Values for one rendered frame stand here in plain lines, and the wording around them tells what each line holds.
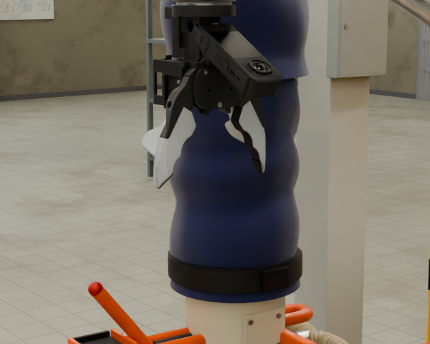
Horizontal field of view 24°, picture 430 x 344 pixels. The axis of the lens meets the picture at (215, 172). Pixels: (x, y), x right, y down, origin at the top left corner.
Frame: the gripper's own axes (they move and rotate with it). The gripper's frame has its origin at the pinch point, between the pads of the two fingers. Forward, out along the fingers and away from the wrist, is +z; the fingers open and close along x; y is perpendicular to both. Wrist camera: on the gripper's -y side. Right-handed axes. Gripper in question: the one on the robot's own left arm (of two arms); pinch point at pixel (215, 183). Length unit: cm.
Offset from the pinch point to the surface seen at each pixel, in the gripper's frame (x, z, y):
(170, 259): -23, 22, 41
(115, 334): -12, 33, 42
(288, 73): -34.4, -8.8, 26.4
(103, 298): -8.2, 25.3, 39.0
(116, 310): -10.4, 27.5, 38.8
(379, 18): -155, -12, 121
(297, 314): -45, 34, 34
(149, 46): -433, 32, 662
